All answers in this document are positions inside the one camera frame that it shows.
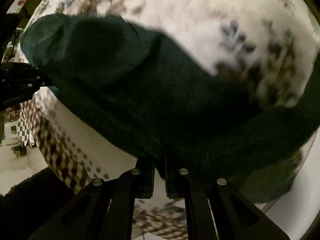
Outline white floral bed sheet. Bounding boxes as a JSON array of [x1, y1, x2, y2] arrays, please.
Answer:
[[23, 0, 319, 239]]

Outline checkered cloth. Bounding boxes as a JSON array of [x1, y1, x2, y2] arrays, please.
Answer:
[[17, 112, 32, 146]]

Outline dark green denim pants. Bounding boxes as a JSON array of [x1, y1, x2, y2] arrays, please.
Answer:
[[20, 14, 319, 187]]

